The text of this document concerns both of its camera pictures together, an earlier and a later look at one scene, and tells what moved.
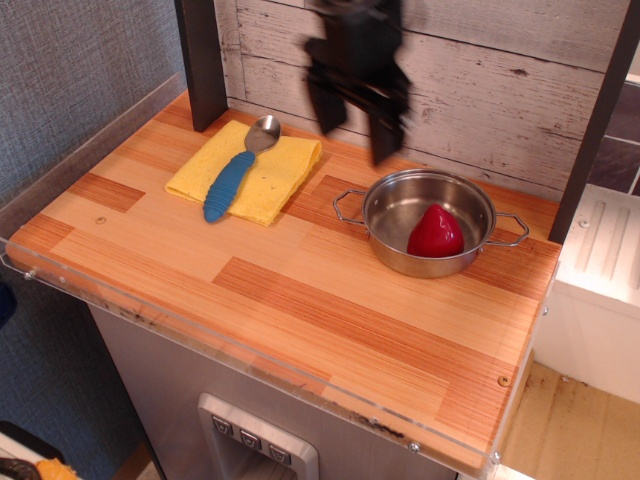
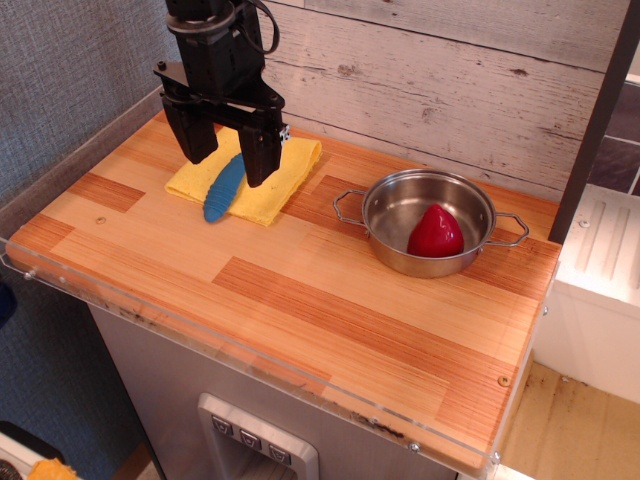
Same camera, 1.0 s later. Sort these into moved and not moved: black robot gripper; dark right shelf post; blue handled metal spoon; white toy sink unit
Moved: black robot gripper
Not moved: dark right shelf post; white toy sink unit; blue handled metal spoon
